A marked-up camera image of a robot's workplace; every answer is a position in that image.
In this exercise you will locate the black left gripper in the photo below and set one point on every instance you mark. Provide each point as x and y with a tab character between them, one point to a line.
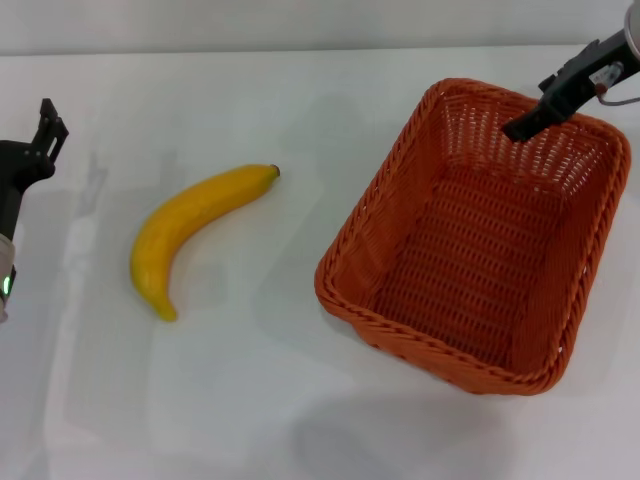
20	165

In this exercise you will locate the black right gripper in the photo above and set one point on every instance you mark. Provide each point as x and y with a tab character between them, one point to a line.
585	70

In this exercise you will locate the yellow banana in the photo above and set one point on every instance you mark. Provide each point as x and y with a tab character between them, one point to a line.
170	220

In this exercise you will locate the orange woven plastic basket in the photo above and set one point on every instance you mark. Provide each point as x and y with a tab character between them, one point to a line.
475	270

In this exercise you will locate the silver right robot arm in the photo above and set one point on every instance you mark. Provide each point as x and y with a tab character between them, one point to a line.
634	25

